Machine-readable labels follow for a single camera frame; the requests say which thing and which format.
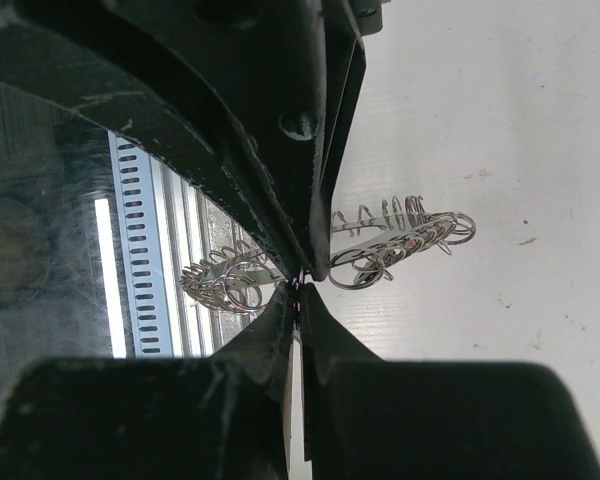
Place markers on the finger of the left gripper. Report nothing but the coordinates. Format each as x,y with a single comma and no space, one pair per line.
286,73
123,82

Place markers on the white slotted cable duct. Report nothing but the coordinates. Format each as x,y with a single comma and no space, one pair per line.
142,259

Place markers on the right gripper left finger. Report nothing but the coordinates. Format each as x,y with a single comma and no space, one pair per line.
225,416

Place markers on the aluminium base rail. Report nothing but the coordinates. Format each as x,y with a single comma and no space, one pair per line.
190,226

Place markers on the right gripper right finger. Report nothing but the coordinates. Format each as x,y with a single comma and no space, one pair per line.
370,418

